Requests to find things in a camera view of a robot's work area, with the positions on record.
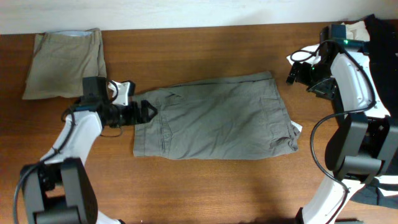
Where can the white cloth garment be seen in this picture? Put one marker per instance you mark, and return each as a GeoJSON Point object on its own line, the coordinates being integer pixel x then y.
{"type": "Point", "coordinates": [356, 31]}

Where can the grey shorts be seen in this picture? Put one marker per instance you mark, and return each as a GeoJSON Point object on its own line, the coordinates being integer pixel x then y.
{"type": "Point", "coordinates": [236, 118]}

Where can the folded khaki shorts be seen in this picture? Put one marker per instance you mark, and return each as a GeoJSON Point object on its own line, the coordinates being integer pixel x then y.
{"type": "Point", "coordinates": [61, 60]}

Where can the black garment with white stripes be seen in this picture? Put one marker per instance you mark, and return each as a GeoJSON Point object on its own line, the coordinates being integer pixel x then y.
{"type": "Point", "coordinates": [383, 66]}

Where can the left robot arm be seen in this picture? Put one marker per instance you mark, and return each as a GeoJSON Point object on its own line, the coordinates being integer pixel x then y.
{"type": "Point", "coordinates": [57, 188]}

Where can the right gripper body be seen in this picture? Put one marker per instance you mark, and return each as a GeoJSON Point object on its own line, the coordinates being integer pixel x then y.
{"type": "Point", "coordinates": [296, 72]}

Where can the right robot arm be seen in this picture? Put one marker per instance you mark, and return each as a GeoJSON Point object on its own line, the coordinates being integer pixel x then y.
{"type": "Point", "coordinates": [360, 78]}

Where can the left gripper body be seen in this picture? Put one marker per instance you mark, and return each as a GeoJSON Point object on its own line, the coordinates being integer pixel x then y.
{"type": "Point", "coordinates": [137, 112]}

